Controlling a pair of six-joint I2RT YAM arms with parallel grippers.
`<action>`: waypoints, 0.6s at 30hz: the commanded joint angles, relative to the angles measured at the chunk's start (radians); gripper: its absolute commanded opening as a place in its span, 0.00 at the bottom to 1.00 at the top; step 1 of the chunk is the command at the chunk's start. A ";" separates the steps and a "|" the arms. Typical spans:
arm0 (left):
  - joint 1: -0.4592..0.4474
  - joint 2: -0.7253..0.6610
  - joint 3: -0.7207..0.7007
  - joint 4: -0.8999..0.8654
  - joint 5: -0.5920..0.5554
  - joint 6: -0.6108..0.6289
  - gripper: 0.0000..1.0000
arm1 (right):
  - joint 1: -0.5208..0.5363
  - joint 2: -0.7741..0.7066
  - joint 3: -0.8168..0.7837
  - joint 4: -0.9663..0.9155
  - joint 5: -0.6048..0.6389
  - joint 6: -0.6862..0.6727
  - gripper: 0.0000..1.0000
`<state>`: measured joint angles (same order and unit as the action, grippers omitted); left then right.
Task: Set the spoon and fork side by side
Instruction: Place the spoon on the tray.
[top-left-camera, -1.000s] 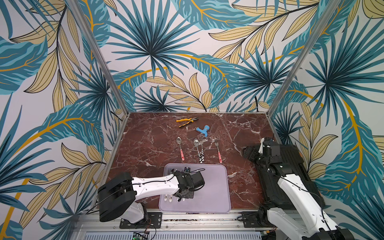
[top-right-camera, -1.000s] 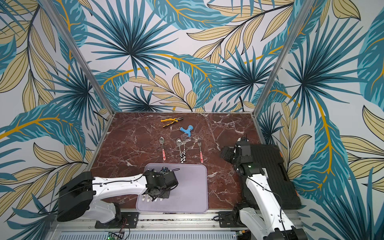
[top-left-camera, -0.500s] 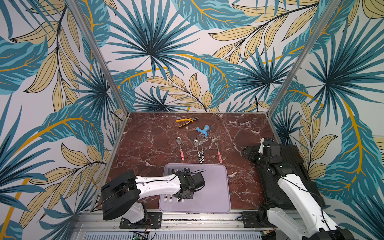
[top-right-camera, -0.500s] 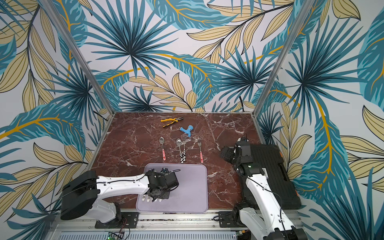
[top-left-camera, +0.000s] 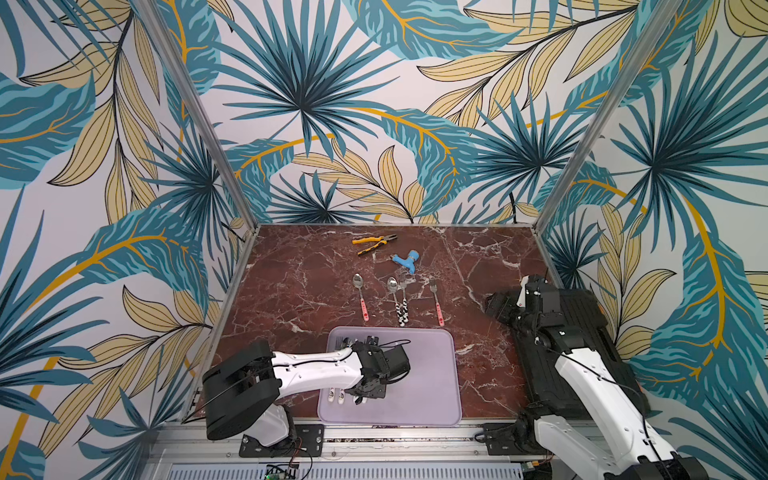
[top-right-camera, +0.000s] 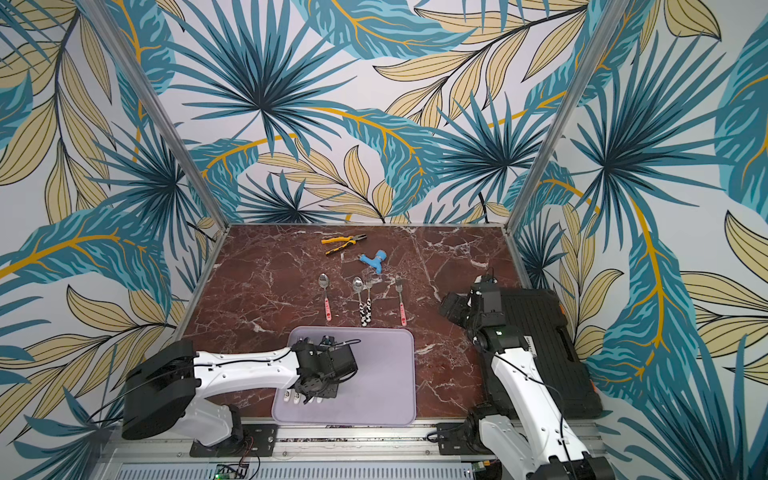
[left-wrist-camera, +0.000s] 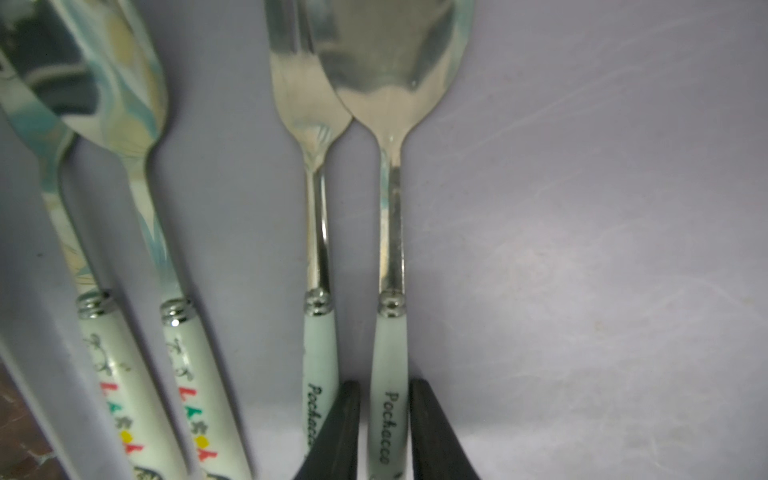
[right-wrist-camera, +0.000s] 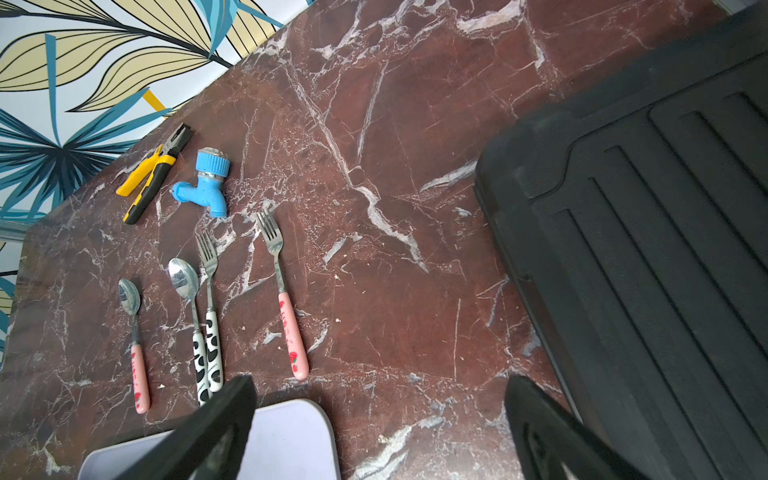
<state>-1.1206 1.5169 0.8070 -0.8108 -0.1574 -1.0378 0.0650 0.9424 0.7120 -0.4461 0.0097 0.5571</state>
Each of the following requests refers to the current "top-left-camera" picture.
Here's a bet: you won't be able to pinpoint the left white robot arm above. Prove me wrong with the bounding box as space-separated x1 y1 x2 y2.
202 337 411 447

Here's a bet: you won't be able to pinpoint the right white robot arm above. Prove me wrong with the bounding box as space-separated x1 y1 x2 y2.
475 275 708 479

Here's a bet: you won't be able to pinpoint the black tool case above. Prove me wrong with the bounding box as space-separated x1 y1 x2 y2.
513 288 648 420

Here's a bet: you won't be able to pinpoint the lilac placemat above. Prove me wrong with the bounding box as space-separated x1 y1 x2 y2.
317 326 462 427

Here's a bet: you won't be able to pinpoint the yellow black pliers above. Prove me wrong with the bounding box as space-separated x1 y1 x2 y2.
352 234 398 256

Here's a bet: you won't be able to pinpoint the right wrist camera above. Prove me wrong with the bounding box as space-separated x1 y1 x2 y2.
517 275 561 314

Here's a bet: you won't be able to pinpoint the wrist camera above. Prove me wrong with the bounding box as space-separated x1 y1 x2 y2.
384 345 411 384
517 275 561 314

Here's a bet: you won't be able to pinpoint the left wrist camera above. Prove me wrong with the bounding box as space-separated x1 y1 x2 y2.
384 345 411 384

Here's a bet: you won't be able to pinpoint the spoon with checkered handle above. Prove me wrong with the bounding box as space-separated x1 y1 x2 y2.
387 277 405 327

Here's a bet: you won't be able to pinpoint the fork with checkered handle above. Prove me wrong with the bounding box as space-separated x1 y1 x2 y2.
400 282 409 326

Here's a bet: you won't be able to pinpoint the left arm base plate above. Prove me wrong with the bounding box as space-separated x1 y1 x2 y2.
238 423 325 459

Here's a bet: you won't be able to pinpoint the fork with pink handle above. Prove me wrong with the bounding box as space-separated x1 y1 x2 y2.
429 279 445 327

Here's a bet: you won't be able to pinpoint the blue hose nozzle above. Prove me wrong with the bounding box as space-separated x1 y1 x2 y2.
392 250 420 275

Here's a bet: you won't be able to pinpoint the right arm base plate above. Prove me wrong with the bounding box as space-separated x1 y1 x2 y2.
474 422 539 456

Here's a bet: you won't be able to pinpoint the aluminium front rail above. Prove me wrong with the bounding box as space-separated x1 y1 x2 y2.
139 419 576 479

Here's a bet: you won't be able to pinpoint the aluminium frame post right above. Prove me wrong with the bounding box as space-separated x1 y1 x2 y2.
533 1 682 239

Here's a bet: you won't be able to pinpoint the aluminium frame post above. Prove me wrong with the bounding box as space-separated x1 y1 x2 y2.
134 0 259 235
533 1 682 239

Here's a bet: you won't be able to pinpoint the aluminium frame post left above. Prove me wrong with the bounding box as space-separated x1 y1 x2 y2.
134 0 259 235

